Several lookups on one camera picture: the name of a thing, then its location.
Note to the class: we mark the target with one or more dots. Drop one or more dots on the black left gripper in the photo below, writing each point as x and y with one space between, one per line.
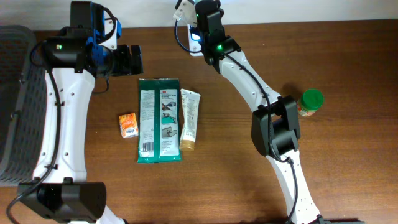
125 60

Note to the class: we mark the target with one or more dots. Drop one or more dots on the orange tissue pack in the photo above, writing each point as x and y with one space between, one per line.
128 125

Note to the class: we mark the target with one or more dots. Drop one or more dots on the white cream tube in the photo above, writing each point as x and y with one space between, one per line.
190 105

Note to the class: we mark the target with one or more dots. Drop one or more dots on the green glove package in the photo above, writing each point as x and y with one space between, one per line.
159 132

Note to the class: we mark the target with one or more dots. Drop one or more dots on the green lid jar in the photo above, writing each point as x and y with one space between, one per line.
310 102

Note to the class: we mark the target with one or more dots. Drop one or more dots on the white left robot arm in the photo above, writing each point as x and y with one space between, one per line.
59 189

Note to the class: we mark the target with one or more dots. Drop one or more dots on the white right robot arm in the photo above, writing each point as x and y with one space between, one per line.
275 129

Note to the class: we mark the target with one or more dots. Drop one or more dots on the white barcode scanner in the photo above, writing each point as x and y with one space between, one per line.
194 45

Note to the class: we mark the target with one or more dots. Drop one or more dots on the grey plastic mesh basket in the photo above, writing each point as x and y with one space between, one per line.
23 106

